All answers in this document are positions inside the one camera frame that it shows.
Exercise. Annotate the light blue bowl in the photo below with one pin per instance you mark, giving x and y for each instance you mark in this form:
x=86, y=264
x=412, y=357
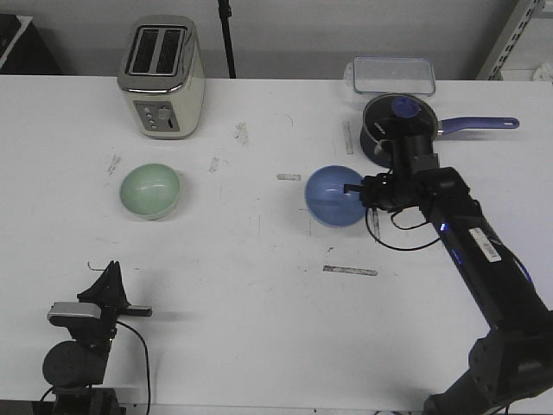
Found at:
x=326, y=200

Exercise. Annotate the glass lid blue knob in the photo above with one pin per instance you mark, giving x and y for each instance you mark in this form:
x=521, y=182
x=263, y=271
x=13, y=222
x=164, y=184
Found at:
x=401, y=115

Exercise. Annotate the white slotted shelf upright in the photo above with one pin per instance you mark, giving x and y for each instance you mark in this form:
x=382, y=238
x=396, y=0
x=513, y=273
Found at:
x=523, y=44

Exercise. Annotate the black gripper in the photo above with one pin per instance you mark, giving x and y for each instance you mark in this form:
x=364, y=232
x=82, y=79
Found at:
x=110, y=301
x=383, y=191

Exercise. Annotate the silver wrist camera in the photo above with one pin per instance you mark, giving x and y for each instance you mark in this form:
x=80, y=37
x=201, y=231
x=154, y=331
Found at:
x=73, y=314

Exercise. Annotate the light green bowl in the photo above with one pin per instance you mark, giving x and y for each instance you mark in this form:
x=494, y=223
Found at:
x=150, y=191

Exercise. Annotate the clear plastic food container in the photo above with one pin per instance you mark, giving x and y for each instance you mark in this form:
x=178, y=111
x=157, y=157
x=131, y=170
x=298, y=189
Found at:
x=379, y=74

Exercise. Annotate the cream silver toaster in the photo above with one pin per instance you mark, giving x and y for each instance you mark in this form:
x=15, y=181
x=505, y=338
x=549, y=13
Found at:
x=161, y=76

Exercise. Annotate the dark blue saucepan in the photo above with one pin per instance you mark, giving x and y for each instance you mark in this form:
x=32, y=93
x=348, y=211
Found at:
x=372, y=138

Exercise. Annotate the black tripod pole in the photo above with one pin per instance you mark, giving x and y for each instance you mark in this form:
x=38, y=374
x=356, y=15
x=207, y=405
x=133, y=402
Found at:
x=225, y=12

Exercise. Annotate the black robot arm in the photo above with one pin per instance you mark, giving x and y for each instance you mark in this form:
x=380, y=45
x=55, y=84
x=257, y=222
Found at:
x=514, y=360
x=75, y=369

